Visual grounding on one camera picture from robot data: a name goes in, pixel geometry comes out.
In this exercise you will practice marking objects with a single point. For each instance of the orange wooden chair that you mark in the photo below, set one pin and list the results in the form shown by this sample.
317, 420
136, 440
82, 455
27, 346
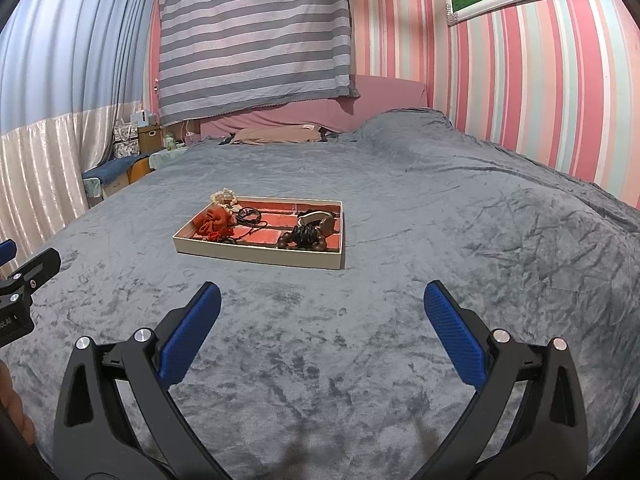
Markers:
137, 170

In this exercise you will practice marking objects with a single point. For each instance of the beige scrunchie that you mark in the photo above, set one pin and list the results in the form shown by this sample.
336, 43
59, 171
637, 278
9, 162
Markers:
222, 196

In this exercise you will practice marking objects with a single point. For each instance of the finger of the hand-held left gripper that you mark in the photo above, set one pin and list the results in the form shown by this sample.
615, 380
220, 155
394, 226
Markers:
35, 265
5, 251

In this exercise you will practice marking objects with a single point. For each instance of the light green cloth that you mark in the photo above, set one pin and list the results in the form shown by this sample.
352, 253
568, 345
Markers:
167, 157

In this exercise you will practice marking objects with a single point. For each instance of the person's left hand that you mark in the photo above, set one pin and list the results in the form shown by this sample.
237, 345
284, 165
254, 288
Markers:
12, 405

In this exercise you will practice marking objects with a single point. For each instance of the pink bed headboard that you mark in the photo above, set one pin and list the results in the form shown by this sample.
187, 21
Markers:
390, 92

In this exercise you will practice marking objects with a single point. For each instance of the grey plush blanket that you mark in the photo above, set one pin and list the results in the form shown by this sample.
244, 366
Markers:
400, 210

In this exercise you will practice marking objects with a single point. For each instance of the blue and cream curtain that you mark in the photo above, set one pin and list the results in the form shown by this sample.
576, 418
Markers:
50, 110

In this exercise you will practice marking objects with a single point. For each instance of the white tray red brick lining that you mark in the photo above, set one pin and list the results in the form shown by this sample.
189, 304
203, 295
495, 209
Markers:
260, 255

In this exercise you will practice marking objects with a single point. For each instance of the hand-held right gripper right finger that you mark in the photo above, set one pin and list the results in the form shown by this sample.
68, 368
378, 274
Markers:
452, 335

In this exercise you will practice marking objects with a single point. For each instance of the small white box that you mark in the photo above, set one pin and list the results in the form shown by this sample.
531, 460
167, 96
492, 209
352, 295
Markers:
142, 117

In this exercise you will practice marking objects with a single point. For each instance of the small green figurine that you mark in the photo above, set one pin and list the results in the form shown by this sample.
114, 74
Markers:
171, 141

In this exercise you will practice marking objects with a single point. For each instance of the patterned storage box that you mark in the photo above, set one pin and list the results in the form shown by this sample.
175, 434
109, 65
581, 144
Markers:
125, 140

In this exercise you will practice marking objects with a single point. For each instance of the blue folded cloth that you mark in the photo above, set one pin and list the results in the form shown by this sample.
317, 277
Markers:
110, 167

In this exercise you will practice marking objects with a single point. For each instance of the brown cardboard box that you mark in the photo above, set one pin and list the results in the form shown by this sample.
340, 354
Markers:
149, 139

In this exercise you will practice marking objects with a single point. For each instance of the orange fabric scrunchie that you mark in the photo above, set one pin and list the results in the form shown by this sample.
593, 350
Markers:
212, 220

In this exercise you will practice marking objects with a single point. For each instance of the grey striped hanging cloth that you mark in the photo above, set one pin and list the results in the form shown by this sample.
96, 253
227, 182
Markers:
250, 35

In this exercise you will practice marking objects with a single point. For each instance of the tan pillow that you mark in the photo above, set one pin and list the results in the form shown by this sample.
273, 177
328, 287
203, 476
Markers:
275, 134

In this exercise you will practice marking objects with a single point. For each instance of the black hair claw clip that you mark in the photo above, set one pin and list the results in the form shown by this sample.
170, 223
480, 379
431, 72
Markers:
305, 234

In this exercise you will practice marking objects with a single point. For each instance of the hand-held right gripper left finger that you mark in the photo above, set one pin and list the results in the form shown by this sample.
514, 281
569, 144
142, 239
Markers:
192, 335

